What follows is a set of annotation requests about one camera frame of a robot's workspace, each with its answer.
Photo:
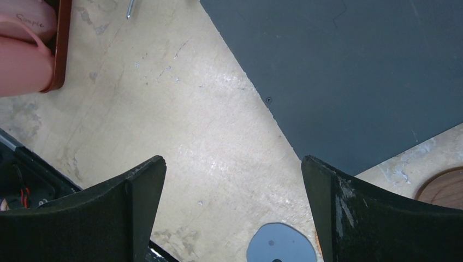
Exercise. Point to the dark wooden coaster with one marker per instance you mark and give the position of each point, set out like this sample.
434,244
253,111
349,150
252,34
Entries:
443,189

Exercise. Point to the blue grey smiley coaster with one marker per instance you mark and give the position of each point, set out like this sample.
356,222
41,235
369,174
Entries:
280,242

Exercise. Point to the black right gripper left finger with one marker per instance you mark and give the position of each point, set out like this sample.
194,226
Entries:
110,221

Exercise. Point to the dark flat metal box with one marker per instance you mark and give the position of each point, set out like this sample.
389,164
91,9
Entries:
353,83

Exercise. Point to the pink mug front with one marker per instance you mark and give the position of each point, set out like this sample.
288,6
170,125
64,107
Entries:
27,64

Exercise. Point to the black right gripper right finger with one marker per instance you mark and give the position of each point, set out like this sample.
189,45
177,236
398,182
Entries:
358,221

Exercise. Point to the yellow handled screwdriver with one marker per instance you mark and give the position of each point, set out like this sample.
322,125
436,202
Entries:
130,9

